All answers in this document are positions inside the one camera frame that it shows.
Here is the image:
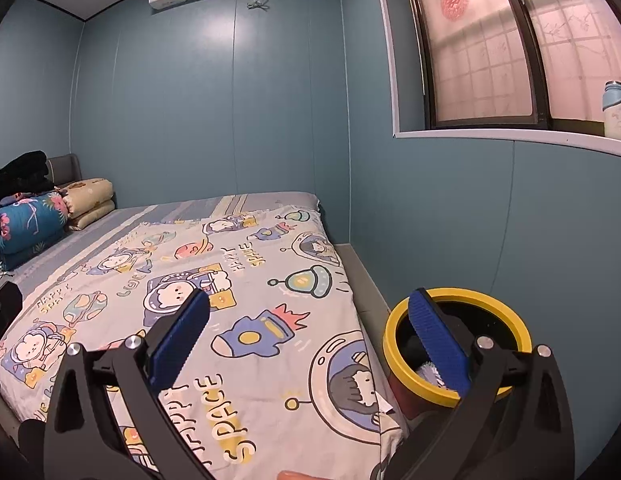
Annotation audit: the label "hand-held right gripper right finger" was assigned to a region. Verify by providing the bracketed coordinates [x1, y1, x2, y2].
[405, 288, 576, 480]

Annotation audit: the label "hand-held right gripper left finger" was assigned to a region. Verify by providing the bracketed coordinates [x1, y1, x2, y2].
[43, 289, 216, 480]

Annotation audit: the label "yellow rimmed trash bin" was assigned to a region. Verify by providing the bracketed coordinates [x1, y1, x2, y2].
[382, 287, 534, 423]

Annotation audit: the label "blue floral quilt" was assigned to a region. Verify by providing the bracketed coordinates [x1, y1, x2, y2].
[0, 191, 69, 272]

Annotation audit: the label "printed blanket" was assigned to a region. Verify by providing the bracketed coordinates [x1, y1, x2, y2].
[0, 207, 417, 480]

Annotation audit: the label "dark clothes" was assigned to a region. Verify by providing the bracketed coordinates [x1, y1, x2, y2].
[0, 150, 52, 207]

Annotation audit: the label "grey headboard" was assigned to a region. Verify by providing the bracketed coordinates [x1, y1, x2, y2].
[45, 152, 82, 192]

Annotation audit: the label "dark framed window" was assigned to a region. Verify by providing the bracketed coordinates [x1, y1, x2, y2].
[398, 0, 621, 137]

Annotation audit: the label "white window trim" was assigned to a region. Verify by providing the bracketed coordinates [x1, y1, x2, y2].
[371, 0, 621, 159]

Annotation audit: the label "pale blue bottle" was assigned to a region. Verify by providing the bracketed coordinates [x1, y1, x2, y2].
[601, 80, 621, 142]

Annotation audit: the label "grey bed frame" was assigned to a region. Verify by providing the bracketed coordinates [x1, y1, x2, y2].
[333, 242, 407, 343]

